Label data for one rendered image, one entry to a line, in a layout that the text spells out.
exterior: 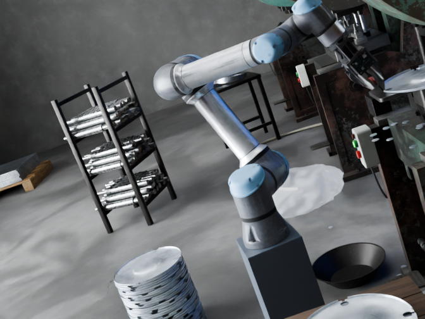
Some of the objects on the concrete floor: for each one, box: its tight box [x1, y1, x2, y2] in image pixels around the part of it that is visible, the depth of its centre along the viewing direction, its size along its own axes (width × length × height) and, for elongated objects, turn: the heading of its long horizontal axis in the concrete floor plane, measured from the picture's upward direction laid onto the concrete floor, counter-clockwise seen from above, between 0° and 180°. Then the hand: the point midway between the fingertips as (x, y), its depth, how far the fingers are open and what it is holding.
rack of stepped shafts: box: [51, 71, 177, 234], centre depth 398 cm, size 43×46×95 cm
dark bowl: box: [312, 242, 386, 289], centre depth 237 cm, size 30×30×7 cm
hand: (379, 87), depth 175 cm, fingers closed
